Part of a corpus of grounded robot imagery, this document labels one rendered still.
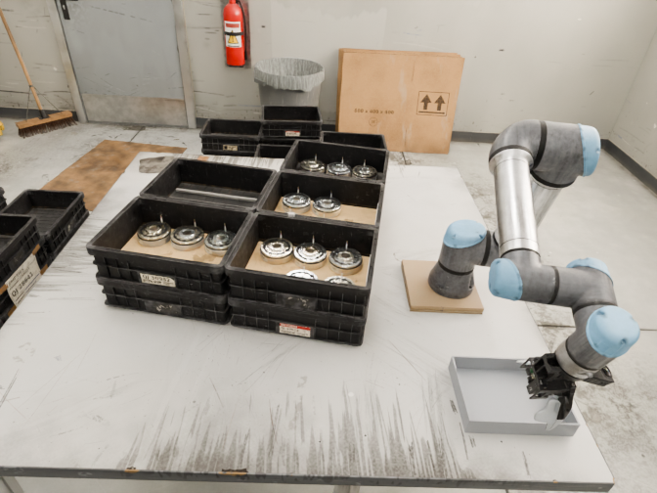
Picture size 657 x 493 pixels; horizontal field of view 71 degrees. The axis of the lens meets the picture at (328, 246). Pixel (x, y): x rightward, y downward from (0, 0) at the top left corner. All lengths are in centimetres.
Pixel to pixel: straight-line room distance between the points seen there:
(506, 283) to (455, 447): 48
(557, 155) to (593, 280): 34
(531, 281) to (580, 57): 400
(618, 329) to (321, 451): 68
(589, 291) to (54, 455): 117
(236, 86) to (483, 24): 218
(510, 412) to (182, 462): 81
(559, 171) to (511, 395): 59
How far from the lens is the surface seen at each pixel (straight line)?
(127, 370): 137
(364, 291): 120
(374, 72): 417
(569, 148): 119
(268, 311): 131
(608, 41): 489
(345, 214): 167
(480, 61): 450
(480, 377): 138
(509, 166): 109
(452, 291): 153
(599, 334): 89
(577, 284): 95
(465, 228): 147
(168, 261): 132
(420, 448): 121
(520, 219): 99
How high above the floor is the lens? 171
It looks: 36 degrees down
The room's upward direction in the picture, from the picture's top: 4 degrees clockwise
